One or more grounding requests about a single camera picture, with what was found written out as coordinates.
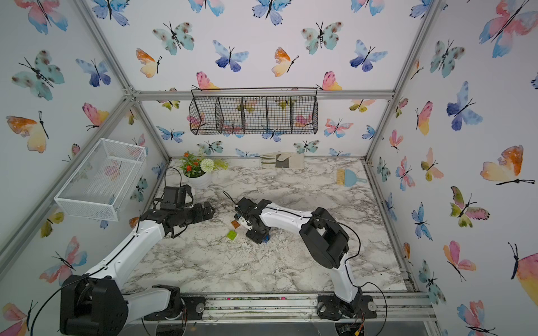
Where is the blue hand brush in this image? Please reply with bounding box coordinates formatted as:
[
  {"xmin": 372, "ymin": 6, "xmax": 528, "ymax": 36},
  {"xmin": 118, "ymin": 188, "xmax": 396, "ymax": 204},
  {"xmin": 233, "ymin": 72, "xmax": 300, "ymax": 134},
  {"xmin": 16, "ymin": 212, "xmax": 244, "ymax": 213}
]
[{"xmin": 336, "ymin": 169, "xmax": 368, "ymax": 188}]

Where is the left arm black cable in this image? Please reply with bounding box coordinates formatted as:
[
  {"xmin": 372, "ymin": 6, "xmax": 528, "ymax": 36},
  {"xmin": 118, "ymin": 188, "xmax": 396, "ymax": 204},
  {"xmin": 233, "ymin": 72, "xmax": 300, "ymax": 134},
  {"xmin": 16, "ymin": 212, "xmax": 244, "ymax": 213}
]
[{"xmin": 29, "ymin": 276, "xmax": 85, "ymax": 336}]

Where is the green lego brick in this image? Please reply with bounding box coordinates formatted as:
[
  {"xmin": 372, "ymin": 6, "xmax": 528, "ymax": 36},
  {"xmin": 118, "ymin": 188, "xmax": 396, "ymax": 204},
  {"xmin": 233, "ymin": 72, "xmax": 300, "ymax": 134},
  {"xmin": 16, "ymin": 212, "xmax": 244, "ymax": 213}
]
[{"xmin": 227, "ymin": 230, "xmax": 238, "ymax": 241}]

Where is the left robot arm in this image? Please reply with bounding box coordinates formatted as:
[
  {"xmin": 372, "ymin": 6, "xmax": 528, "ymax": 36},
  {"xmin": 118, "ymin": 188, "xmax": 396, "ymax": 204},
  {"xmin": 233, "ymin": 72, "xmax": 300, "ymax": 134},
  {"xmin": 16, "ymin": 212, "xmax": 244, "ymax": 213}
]
[{"xmin": 60, "ymin": 186, "xmax": 215, "ymax": 335}]

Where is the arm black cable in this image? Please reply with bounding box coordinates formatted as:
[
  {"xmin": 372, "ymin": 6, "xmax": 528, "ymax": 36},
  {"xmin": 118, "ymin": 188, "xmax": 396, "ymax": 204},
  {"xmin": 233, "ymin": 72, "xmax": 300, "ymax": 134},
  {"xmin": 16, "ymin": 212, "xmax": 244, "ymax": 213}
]
[
  {"xmin": 344, "ymin": 226, "xmax": 390, "ymax": 336},
  {"xmin": 29, "ymin": 276, "xmax": 85, "ymax": 336}
]

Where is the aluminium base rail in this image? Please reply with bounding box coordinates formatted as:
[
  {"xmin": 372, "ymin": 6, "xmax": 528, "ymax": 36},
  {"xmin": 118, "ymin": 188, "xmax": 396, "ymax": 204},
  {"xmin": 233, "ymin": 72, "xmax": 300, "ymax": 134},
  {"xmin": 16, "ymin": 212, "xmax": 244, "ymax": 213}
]
[{"xmin": 182, "ymin": 291, "xmax": 437, "ymax": 323}]

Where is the white mesh wall basket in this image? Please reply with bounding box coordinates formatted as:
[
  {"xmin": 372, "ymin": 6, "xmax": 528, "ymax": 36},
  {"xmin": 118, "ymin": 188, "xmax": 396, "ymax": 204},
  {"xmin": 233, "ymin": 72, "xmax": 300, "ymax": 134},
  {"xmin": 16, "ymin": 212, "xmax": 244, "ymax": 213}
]
[{"xmin": 54, "ymin": 138, "xmax": 147, "ymax": 221}]

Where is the black wire wall basket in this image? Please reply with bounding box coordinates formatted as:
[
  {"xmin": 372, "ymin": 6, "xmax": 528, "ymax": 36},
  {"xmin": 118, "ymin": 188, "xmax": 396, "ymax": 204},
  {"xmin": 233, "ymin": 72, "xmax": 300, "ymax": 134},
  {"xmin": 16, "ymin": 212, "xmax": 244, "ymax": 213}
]
[{"xmin": 188, "ymin": 87, "xmax": 319, "ymax": 136}]

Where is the beige folded cloth stack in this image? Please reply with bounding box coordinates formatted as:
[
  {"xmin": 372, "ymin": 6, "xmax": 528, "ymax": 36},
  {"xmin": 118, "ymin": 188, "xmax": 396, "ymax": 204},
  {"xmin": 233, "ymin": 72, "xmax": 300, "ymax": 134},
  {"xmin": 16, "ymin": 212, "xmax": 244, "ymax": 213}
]
[{"xmin": 260, "ymin": 152, "xmax": 305, "ymax": 170}]

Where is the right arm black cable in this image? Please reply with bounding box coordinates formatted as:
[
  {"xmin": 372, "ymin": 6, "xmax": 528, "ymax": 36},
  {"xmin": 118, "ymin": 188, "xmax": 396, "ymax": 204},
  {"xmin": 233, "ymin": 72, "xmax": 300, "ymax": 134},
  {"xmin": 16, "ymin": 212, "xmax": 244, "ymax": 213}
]
[{"xmin": 344, "ymin": 226, "xmax": 390, "ymax": 336}]

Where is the potted flower plant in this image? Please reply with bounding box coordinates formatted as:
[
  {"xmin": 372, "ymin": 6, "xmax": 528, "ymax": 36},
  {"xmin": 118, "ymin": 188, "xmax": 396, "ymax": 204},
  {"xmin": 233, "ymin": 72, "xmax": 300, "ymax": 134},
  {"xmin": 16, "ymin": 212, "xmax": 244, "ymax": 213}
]
[{"xmin": 180, "ymin": 151, "xmax": 229, "ymax": 190}]

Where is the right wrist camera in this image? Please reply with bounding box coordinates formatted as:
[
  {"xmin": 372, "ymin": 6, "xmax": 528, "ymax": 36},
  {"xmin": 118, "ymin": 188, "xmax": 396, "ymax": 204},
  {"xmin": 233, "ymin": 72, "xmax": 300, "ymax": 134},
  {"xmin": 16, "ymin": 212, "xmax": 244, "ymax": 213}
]
[{"xmin": 234, "ymin": 214, "xmax": 251, "ymax": 230}]

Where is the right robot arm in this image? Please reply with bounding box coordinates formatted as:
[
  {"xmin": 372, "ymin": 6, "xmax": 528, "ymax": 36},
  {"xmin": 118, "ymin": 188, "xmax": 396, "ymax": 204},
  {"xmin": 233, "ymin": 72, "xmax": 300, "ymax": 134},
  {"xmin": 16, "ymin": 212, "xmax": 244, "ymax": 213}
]
[{"xmin": 235, "ymin": 197, "xmax": 377, "ymax": 321}]

